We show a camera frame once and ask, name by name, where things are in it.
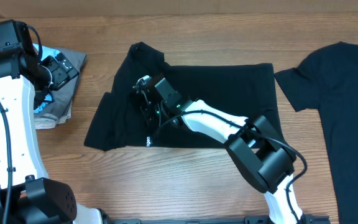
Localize black polo shirt Sydrogen logo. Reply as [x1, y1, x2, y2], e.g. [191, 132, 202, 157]
[84, 42, 282, 151]

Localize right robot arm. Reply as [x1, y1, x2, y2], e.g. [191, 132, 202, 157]
[130, 75, 306, 223]

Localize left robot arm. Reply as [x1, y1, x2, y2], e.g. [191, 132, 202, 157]
[0, 46, 110, 223]

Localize folded light blue shirt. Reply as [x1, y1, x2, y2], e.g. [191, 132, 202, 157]
[33, 44, 61, 114]

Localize folded grey garment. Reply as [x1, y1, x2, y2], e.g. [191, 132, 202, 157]
[0, 48, 86, 105]

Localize folded beige garment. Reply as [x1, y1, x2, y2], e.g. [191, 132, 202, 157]
[34, 101, 72, 129]

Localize black t-shirt white label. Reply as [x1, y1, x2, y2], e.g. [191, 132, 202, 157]
[275, 42, 358, 223]

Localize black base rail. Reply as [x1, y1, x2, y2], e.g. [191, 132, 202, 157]
[110, 215, 331, 224]

